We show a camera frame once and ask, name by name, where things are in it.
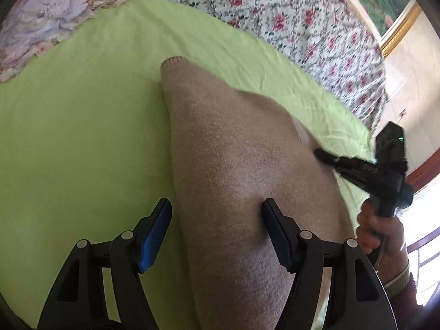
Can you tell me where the beige knitted sweater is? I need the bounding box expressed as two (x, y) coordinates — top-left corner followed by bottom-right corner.
(160, 56), (359, 330)

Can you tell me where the light green bed sheet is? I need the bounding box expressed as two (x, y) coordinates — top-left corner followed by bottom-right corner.
(0, 0), (378, 330)

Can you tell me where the red wooden window frame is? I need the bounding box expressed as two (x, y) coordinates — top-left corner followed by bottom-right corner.
(403, 151), (440, 308)

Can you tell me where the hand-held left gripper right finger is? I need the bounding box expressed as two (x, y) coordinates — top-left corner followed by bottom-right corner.
(262, 198), (399, 330)

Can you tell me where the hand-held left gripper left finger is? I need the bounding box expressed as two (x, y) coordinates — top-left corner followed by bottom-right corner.
(37, 198), (172, 330)

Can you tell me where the person's right hand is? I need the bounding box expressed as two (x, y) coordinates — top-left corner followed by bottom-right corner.
(357, 199), (408, 276)

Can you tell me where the small rose print quilt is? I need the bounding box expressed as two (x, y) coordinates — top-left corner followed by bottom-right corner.
(137, 0), (390, 133)

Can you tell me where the large flower print pillow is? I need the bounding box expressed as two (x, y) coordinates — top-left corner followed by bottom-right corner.
(0, 0), (152, 84)

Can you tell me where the person's right forearm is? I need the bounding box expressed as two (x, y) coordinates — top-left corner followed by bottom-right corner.
(381, 260), (428, 318)

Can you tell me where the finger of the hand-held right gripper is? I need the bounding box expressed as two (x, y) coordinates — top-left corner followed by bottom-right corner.
(331, 164), (376, 194)
(314, 147), (379, 174)

